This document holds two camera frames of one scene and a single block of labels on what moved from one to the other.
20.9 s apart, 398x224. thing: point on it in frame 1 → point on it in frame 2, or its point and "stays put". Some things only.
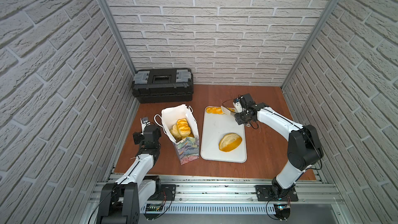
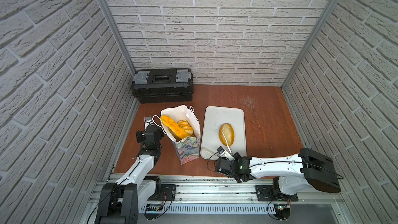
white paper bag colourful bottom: (180, 124) stays put
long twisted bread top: (217, 110) → (178, 133)
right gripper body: (242, 117) → (235, 159)
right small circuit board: (282, 211) stays put
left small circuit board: (153, 207) stays put
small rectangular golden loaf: (184, 130) stays put
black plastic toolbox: (162, 85) stays put
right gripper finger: (227, 111) → (209, 151)
